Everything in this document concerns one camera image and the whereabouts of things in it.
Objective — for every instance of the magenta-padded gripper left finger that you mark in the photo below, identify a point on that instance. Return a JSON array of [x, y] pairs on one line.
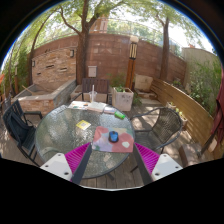
[[60, 165]]

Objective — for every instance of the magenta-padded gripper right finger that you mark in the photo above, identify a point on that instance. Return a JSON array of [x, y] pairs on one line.
[[165, 165]]

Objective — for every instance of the blue computer mouse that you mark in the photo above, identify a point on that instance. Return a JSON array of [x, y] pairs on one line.
[[113, 136]]

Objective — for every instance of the colourful dotted mouse pad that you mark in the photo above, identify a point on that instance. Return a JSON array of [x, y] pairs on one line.
[[100, 140]]

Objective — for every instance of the dark wicker chair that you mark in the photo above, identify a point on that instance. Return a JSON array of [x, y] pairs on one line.
[[163, 128]]

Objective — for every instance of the yellow printed card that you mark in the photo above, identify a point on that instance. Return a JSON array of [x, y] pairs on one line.
[[83, 124]]

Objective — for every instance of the black chair with bag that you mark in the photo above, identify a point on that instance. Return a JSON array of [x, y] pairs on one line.
[[20, 130]]

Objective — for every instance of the colourful magazine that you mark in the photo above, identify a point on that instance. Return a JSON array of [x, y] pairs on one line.
[[78, 105]]

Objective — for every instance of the small green box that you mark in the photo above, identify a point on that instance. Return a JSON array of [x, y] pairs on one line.
[[120, 115]]

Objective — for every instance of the white book stack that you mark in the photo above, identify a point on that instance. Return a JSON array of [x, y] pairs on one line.
[[97, 106]]

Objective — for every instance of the red folded parasol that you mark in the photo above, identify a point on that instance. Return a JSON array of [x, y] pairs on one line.
[[220, 116]]

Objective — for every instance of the light blue book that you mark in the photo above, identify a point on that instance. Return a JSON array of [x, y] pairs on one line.
[[110, 110]]

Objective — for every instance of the clear plastic cup with straw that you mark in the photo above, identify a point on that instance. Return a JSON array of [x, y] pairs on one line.
[[93, 96]]

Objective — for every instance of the square stone planter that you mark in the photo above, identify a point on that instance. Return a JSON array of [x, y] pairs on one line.
[[123, 100]]

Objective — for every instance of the pale stone slab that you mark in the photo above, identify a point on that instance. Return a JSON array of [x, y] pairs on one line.
[[144, 82]]

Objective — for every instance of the dark wooden slat chair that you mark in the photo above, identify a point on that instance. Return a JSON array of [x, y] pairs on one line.
[[100, 85]]

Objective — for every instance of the slim tree trunk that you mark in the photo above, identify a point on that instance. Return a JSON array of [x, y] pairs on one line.
[[164, 56]]

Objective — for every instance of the forked tree trunk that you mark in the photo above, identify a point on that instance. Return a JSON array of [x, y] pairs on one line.
[[81, 53]]

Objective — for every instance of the white wall box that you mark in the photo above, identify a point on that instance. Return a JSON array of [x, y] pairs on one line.
[[92, 71]]

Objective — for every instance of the wooden garden lamp post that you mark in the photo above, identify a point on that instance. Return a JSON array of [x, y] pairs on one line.
[[131, 66]]

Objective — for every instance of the black wall lamp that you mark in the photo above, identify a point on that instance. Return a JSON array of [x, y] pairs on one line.
[[33, 63], [72, 53]]

